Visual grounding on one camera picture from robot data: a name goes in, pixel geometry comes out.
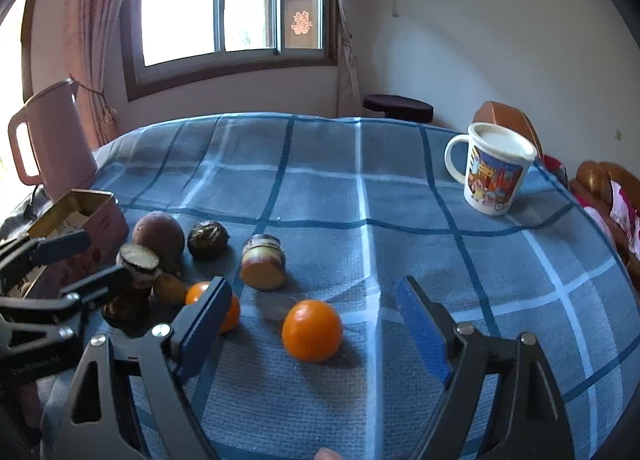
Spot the brown wooden chair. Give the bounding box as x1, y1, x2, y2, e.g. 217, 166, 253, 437
570, 160, 640, 261

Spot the blue plaid tablecloth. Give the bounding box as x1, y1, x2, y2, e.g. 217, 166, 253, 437
0, 113, 640, 460

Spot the pink curtain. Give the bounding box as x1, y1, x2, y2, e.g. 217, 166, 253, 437
67, 0, 151, 146

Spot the orange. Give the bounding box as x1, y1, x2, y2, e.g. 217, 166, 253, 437
185, 281, 241, 335
281, 299, 344, 363

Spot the pink electric kettle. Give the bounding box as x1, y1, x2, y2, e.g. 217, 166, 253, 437
7, 79, 99, 203

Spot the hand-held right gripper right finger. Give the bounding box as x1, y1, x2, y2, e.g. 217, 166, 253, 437
395, 275, 576, 460

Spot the small yellow-brown fruit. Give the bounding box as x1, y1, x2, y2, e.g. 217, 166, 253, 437
152, 271, 190, 307

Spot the brown-framed window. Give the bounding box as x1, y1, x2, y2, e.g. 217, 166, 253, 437
120, 0, 338, 101

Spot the pink cardboard box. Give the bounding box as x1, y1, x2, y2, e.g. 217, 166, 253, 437
22, 189, 131, 301

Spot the brown wrapped snack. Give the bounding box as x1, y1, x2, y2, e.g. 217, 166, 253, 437
187, 221, 231, 261

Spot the black round stool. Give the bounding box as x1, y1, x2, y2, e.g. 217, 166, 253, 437
362, 94, 434, 124

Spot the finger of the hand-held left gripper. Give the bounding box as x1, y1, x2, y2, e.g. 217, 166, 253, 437
0, 230, 93, 286
59, 265, 134, 314

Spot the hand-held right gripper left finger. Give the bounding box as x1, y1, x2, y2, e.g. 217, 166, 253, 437
42, 276, 233, 460

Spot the red window decal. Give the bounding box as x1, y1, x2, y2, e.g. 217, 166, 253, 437
291, 11, 315, 36

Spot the pink floral cloth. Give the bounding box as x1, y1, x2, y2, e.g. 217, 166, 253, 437
542, 154, 640, 266

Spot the round purple fruit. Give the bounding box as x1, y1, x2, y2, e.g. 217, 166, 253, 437
132, 211, 187, 276

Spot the beige tied curtain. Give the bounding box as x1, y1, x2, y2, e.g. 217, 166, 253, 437
325, 0, 363, 118

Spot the dark brown water chestnut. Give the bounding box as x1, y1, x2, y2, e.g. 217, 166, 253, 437
101, 290, 152, 330

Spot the white cartoon print mug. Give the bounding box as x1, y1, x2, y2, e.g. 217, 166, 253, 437
444, 123, 539, 216

